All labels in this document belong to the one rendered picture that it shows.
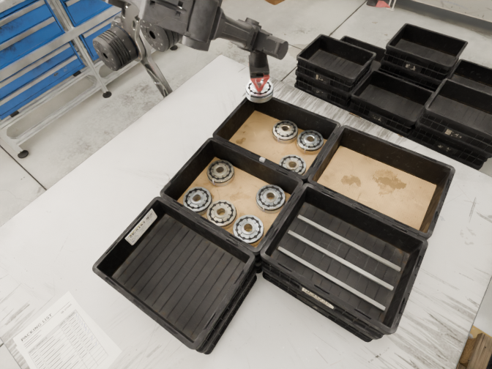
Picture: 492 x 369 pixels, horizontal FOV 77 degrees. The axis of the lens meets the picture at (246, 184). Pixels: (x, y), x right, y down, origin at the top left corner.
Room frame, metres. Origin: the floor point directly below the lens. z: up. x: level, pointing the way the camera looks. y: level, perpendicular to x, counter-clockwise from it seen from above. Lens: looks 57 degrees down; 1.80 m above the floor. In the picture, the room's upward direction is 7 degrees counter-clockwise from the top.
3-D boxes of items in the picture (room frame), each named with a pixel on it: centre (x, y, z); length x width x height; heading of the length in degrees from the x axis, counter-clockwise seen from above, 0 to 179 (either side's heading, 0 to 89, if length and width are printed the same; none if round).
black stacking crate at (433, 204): (0.54, -0.45, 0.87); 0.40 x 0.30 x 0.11; 51
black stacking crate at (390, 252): (0.30, -0.26, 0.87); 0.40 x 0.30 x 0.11; 51
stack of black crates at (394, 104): (1.36, -0.94, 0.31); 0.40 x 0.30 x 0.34; 45
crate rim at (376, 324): (0.30, -0.26, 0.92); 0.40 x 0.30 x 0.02; 51
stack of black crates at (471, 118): (1.08, -1.22, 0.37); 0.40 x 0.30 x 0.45; 45
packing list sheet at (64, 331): (0.16, 0.66, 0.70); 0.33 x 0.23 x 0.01; 45
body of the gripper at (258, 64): (0.92, -0.09, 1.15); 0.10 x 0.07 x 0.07; 178
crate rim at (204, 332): (0.32, 0.24, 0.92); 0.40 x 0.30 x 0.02; 51
